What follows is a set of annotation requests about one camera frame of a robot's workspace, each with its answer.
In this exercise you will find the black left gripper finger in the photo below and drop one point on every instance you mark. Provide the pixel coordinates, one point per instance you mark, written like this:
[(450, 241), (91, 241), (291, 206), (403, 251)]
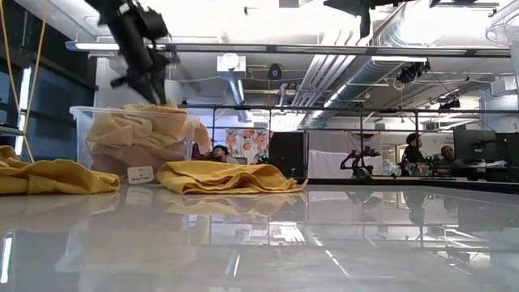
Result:
[(149, 93), (161, 89)]

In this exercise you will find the pale yellow checked towel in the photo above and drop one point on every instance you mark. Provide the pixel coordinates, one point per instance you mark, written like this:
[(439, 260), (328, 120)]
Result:
[(134, 125)]

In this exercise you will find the mustard yellow towel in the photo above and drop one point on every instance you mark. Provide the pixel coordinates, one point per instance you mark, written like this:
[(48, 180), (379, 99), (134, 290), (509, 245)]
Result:
[(227, 176), (52, 176)]

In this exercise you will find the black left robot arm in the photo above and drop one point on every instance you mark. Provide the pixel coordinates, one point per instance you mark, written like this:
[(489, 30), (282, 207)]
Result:
[(129, 36)]

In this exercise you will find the black background robot arm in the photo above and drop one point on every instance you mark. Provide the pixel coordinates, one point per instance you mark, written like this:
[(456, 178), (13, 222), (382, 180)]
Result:
[(359, 160)]

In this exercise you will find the white ceiling box fixture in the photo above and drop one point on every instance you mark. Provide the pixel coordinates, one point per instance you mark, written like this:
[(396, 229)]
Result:
[(231, 63)]

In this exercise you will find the clear plastic bin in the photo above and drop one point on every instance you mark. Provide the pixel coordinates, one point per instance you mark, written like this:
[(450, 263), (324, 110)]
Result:
[(81, 138)]

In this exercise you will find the white bin label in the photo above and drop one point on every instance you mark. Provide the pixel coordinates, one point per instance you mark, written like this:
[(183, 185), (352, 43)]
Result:
[(140, 174)]

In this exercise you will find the person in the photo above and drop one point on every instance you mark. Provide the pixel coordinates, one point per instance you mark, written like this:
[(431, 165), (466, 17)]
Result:
[(222, 154), (413, 152), (448, 155)]

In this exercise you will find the floral poster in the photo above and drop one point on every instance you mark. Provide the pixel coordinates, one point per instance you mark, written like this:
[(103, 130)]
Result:
[(247, 144)]

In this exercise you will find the black panel screen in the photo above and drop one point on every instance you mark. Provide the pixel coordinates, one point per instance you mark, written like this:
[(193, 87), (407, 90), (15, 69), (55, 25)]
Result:
[(287, 152)]

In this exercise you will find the white hanging sheet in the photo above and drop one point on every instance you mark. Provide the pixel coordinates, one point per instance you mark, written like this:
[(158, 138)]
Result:
[(328, 164)]

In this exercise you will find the black table edge rim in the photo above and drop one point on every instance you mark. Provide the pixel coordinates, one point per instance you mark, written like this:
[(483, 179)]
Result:
[(446, 184)]

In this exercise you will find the large black monitor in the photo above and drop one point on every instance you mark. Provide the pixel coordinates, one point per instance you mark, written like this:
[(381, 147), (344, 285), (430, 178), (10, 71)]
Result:
[(474, 146)]

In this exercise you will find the translucent plastic container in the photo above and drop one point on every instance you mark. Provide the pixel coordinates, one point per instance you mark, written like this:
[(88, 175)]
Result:
[(509, 32)]

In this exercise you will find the small black monitor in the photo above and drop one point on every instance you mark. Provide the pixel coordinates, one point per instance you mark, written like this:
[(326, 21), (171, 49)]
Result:
[(509, 148)]

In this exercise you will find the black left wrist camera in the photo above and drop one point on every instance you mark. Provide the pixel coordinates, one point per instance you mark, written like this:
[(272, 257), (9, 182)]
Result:
[(154, 24)]

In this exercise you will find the black round overhead camera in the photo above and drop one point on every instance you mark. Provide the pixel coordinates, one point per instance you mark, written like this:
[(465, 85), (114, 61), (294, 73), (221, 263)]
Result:
[(275, 72)]

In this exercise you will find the long frame bar with lights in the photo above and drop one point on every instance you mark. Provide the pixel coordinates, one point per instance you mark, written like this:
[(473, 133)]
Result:
[(324, 50)]

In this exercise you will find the black vertical frame post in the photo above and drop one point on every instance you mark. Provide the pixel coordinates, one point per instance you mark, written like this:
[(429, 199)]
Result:
[(417, 121), (361, 130)]

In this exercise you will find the silver ventilation duct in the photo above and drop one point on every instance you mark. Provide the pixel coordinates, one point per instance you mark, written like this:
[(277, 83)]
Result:
[(365, 77)]

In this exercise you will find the thin black frame rail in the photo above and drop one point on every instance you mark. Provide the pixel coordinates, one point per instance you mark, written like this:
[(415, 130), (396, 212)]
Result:
[(365, 109)]

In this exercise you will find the black ceiling camera cluster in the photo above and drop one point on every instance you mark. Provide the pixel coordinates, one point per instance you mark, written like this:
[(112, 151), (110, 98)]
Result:
[(411, 72)]

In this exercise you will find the small black rail camera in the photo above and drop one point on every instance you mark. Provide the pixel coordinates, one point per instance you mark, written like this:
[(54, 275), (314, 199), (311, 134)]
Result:
[(450, 104)]

